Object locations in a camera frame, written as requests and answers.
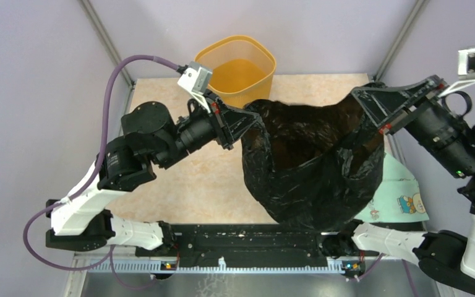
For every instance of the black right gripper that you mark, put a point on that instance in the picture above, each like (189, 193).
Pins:
(385, 104)

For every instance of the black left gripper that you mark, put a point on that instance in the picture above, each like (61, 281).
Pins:
(231, 124)

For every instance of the yellow ribbed trash bin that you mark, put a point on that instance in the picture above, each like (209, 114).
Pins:
(243, 69)

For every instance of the black plastic trash bag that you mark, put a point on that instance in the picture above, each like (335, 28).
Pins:
(312, 167)

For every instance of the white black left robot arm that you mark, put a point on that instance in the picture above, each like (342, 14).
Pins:
(151, 137)

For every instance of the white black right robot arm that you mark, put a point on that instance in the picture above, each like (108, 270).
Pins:
(421, 110)

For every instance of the light green patterned cloth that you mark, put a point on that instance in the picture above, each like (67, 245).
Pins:
(398, 198)

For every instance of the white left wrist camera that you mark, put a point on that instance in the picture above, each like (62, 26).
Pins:
(194, 80)

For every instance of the right aluminium frame post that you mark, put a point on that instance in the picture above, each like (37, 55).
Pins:
(400, 39)

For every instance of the aluminium frame post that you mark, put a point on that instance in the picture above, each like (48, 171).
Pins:
(400, 39)
(101, 31)

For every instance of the left aluminium frame post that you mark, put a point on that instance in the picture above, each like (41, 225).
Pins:
(101, 31)

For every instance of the grey slotted cable duct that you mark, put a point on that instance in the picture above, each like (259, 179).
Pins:
(164, 267)

